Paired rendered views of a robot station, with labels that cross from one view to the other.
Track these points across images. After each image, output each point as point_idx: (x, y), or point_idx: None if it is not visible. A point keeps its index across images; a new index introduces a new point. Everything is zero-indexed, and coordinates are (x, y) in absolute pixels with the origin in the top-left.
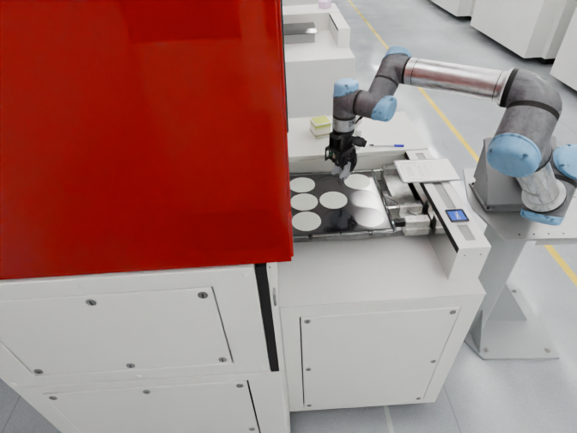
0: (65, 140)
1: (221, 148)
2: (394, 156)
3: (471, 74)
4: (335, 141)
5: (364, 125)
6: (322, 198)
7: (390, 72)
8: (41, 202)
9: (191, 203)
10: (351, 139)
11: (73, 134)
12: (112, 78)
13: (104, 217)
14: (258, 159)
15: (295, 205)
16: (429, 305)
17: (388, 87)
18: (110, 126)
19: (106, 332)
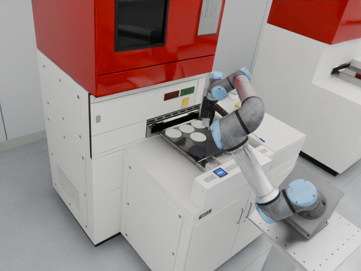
0: (63, 20)
1: (84, 40)
2: (255, 144)
3: (244, 91)
4: (203, 101)
5: (268, 124)
6: (195, 133)
7: (230, 77)
8: (58, 36)
9: (79, 56)
10: (213, 106)
11: (64, 19)
12: (71, 8)
13: (65, 49)
14: (89, 48)
15: (180, 127)
16: (171, 200)
17: (224, 83)
18: (69, 21)
19: (60, 97)
